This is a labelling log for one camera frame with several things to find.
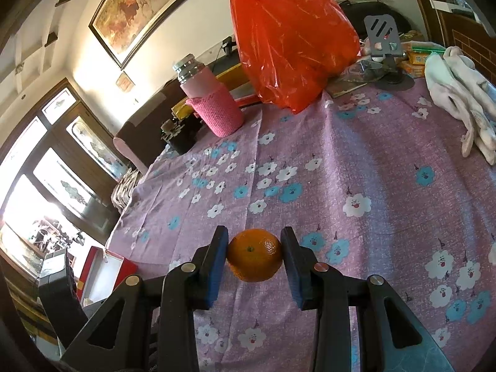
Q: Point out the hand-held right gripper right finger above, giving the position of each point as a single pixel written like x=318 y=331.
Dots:
x=300 y=275

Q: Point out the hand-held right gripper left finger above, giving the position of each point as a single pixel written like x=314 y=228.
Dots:
x=215 y=275

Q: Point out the orange tangerine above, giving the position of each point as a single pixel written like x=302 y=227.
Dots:
x=254 y=255

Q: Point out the red and white box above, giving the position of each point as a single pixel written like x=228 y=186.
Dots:
x=112 y=271

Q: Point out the purple floral tablecloth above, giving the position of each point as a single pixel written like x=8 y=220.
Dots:
x=348 y=162

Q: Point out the striped cloth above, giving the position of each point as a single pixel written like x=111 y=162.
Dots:
x=126 y=188

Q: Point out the wooden glass door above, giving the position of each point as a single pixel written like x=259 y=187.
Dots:
x=58 y=170

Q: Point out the cluster of black cups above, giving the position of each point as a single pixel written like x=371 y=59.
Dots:
x=180 y=135

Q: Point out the brown chair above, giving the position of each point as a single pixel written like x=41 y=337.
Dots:
x=147 y=139

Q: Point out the pink bottle with knitted sleeve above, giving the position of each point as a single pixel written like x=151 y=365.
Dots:
x=213 y=100

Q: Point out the clear plastic wrapper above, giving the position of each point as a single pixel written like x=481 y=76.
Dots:
x=362 y=71

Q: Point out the small black gadget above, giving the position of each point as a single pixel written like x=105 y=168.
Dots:
x=228 y=45

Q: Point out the red plastic bag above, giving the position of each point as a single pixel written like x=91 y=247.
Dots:
x=290 y=38

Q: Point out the white gloves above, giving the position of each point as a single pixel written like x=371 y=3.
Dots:
x=461 y=89

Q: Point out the yellow green packets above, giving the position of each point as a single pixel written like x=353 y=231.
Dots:
x=420 y=58

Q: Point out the grey phone stand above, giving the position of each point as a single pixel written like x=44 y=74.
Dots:
x=381 y=35

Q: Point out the framed painting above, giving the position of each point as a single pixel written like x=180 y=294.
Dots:
x=143 y=11

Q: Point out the wooden cabinet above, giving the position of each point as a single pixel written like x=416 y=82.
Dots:
x=461 y=15

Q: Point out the small red wall plaque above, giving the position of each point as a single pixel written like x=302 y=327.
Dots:
x=125 y=82

